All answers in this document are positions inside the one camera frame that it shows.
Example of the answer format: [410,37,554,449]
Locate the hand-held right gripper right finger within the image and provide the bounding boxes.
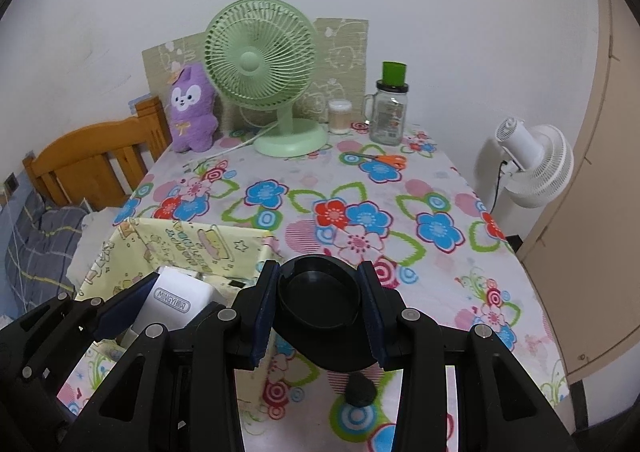
[356,262,571,452]

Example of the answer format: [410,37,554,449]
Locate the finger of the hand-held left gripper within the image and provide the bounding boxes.
[0,272,161,452]

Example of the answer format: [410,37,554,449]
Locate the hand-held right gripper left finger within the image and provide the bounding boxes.
[60,259,281,452]

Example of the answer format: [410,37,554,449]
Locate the black round lid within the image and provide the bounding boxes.
[272,254,386,373]

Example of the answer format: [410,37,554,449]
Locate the yellow printed fabric storage box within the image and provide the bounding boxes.
[75,218,282,363]

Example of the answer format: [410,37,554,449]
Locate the black key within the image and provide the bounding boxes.
[346,372,376,407]

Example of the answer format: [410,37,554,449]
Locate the floral tablecloth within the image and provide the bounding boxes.
[55,119,571,452]

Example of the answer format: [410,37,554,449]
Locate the plaid grey bedding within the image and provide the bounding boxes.
[2,189,91,313]

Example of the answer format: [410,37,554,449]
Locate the cotton swab container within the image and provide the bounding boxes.
[327,99,352,135]

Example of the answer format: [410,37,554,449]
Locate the glass jar with green lid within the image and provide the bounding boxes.
[362,60,411,147]

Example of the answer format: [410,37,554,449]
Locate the purple plush toy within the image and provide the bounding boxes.
[167,64,221,153]

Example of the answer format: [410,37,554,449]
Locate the white standing fan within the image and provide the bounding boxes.
[494,117,575,209]

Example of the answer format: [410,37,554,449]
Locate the green desk fan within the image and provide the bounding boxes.
[202,0,331,159]

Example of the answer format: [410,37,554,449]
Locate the beige printed board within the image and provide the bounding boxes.
[141,18,370,137]

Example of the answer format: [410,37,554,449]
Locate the beige door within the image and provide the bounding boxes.
[515,0,640,385]

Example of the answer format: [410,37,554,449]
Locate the orange handled scissors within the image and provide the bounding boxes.
[345,152,408,170]

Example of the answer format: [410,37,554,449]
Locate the white fan cable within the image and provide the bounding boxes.
[215,124,281,155]

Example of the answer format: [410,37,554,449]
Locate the black fan cable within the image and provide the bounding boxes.
[487,159,508,217]

